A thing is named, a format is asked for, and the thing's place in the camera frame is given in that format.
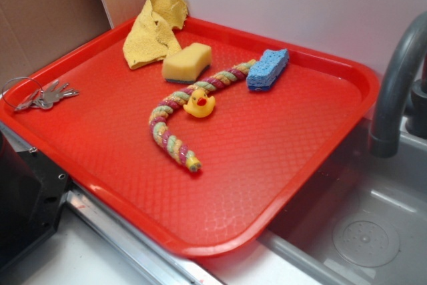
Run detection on multicolour twisted rope toy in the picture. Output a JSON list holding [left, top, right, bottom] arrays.
[[148, 59, 256, 173]]

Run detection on dark faucet handle knob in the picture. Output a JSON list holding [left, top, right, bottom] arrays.
[[405, 59, 426, 138]]

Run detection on yellow rubber duck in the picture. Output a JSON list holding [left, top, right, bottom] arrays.
[[183, 89, 216, 118]]

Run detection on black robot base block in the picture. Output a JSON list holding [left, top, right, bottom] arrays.
[[1, 135, 71, 272]]

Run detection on brown cardboard panel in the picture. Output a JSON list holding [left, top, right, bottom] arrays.
[[1, 0, 145, 84]]

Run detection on grey sink faucet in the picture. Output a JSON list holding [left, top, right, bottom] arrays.
[[368, 12, 426, 158]]

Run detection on silver keys on ring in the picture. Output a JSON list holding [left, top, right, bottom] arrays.
[[1, 77, 79, 112]]

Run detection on blue sponge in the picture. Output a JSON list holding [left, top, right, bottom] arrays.
[[246, 49, 290, 91]]

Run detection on yellow sponge with dark base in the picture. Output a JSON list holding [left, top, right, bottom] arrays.
[[161, 43, 212, 83]]

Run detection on yellow cloth rag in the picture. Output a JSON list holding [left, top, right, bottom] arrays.
[[123, 0, 188, 70]]

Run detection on grey plastic sink basin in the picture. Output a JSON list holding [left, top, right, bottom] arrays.
[[260, 120, 426, 284]]

